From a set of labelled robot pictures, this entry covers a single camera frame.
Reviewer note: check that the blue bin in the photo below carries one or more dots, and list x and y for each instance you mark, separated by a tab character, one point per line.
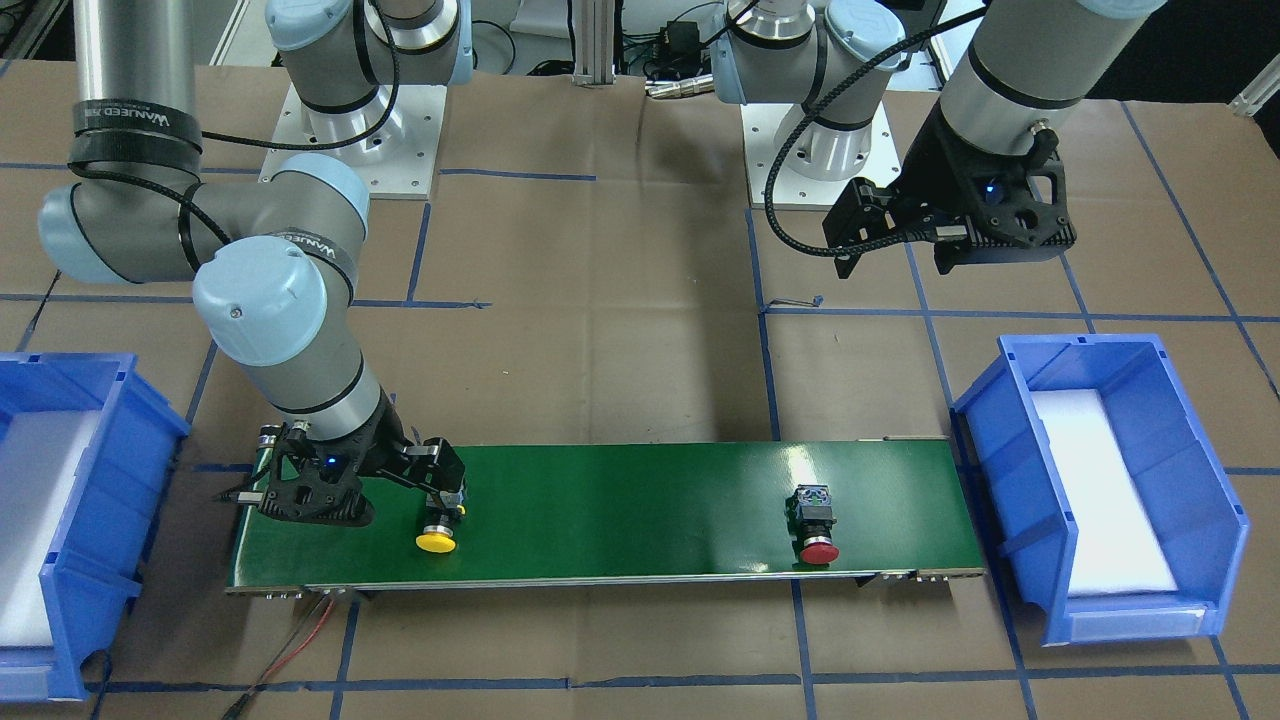
1198	519
92	570

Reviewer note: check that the aluminium frame post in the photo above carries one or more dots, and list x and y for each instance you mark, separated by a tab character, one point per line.
595	41

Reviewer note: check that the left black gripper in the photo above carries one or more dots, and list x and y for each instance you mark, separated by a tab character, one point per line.
932	165

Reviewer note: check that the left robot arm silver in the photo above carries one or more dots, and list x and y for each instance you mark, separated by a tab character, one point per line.
1028	65

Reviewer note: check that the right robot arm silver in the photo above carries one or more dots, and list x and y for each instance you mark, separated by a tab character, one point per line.
273	267

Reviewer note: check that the green conveyor belt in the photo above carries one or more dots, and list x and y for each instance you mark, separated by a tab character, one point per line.
539	516

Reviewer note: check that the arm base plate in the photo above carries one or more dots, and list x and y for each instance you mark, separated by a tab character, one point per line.
398	163
820	164

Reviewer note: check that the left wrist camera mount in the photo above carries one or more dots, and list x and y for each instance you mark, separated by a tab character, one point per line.
1015	206

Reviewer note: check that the red push button switch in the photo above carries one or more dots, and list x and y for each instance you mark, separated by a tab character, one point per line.
811	518

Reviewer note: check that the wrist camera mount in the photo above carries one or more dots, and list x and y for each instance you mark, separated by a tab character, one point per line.
302	479
1015	206

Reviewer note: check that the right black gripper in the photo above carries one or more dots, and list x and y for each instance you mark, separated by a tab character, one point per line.
393	446

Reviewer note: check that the white foam pad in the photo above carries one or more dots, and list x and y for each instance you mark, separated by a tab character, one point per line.
1117	550
39	458

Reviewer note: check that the yellow push button switch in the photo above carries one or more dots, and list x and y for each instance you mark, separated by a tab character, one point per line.
439	523

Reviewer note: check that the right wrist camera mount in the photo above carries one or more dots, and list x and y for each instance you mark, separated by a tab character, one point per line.
302	479

